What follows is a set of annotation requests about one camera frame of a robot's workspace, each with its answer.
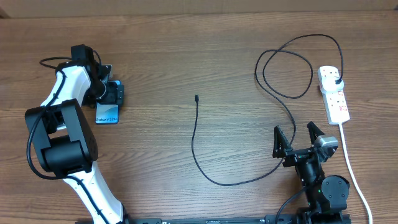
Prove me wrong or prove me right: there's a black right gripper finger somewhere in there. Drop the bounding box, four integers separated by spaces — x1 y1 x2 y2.
307 121 325 145
272 126 293 158

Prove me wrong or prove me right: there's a Samsung Galaxy smartphone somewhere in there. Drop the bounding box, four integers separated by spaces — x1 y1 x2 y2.
95 80 122 125

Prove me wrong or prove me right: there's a black charger cable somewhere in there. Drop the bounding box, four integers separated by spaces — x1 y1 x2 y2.
191 34 345 187

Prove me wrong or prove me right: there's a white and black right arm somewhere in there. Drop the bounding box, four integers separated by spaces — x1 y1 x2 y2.
265 121 351 223

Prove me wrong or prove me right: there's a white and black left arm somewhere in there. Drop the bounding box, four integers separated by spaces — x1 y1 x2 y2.
25 44 132 223

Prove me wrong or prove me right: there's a white charger plug adapter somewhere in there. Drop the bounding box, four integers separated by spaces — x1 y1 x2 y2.
320 77 345 94

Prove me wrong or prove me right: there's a white power strip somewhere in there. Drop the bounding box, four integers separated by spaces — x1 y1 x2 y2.
318 65 350 125

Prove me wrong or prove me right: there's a white power strip cord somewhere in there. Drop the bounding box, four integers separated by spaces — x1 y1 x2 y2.
338 123 374 224

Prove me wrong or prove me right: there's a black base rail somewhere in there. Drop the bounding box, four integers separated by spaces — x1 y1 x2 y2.
74 213 352 224

